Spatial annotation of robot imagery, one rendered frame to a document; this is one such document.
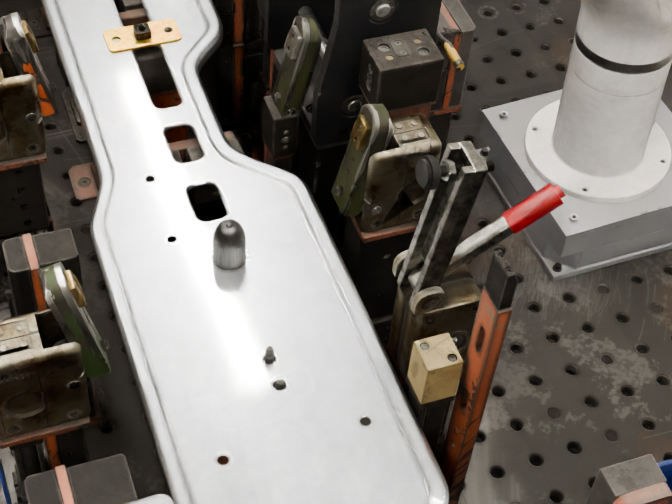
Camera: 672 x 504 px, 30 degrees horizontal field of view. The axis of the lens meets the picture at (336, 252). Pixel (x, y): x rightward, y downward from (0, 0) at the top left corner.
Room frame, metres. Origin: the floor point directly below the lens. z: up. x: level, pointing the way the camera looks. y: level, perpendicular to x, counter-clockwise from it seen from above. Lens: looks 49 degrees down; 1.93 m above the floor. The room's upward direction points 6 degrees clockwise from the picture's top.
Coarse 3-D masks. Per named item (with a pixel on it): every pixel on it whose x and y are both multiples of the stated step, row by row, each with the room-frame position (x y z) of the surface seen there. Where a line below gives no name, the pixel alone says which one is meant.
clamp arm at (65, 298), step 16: (48, 272) 0.64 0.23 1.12; (64, 272) 0.66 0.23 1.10; (48, 288) 0.63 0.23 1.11; (64, 288) 0.63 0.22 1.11; (80, 288) 0.65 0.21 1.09; (48, 304) 0.62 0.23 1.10; (64, 304) 0.63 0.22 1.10; (80, 304) 0.64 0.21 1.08; (64, 320) 0.63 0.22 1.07; (80, 320) 0.63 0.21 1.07; (80, 336) 0.63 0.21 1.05; (96, 336) 0.65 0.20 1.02; (96, 352) 0.64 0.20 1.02; (96, 368) 0.64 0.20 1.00
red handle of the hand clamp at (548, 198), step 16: (544, 192) 0.77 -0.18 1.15; (560, 192) 0.77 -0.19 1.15; (512, 208) 0.76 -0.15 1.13; (528, 208) 0.76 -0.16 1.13; (544, 208) 0.76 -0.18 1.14; (496, 224) 0.75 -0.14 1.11; (512, 224) 0.75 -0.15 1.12; (528, 224) 0.75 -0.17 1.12; (464, 240) 0.75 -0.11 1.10; (480, 240) 0.74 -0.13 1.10; (496, 240) 0.74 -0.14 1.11; (464, 256) 0.73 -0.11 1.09; (416, 272) 0.73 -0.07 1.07; (448, 272) 0.72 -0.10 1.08
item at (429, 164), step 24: (456, 144) 0.74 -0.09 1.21; (432, 168) 0.71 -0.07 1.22; (456, 168) 0.73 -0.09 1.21; (480, 168) 0.72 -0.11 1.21; (432, 192) 0.74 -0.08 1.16; (456, 192) 0.71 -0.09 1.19; (432, 216) 0.73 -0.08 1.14; (456, 216) 0.71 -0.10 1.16; (432, 240) 0.73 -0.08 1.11; (456, 240) 0.71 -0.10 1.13; (408, 264) 0.73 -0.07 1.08; (432, 264) 0.71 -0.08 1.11
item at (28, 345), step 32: (0, 320) 0.65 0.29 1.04; (32, 320) 0.65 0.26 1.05; (0, 352) 0.61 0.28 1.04; (32, 352) 0.61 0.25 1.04; (64, 352) 0.62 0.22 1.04; (0, 384) 0.59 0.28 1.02; (32, 384) 0.61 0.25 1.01; (64, 384) 0.62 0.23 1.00; (0, 416) 0.59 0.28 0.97; (32, 416) 0.60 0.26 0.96; (64, 416) 0.61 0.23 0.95; (32, 448) 0.61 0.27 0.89; (64, 448) 0.62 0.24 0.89; (0, 480) 0.59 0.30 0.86
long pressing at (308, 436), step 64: (64, 0) 1.14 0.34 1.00; (192, 0) 1.16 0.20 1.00; (64, 64) 1.03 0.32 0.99; (128, 64) 1.04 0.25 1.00; (192, 64) 1.05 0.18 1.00; (128, 128) 0.94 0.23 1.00; (192, 128) 0.95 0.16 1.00; (128, 192) 0.85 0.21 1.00; (256, 192) 0.87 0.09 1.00; (128, 256) 0.77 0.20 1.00; (192, 256) 0.78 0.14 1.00; (256, 256) 0.78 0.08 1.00; (320, 256) 0.79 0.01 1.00; (128, 320) 0.69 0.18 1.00; (192, 320) 0.70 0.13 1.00; (256, 320) 0.71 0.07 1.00; (320, 320) 0.71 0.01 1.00; (192, 384) 0.63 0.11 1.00; (256, 384) 0.63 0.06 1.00; (320, 384) 0.64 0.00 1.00; (384, 384) 0.65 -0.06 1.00; (192, 448) 0.56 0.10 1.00; (256, 448) 0.57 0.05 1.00; (320, 448) 0.58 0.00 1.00; (384, 448) 0.58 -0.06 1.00
